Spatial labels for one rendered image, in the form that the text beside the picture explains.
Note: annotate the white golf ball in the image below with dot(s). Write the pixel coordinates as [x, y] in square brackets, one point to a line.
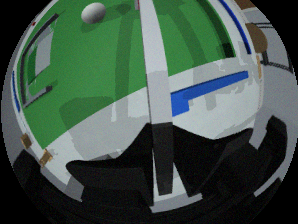
[93, 13]

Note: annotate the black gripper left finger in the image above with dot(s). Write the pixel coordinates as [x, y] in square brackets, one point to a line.
[131, 170]

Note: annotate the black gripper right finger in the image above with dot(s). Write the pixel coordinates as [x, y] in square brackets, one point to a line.
[196, 157]

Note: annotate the green putting mat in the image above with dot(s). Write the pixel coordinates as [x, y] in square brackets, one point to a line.
[94, 65]

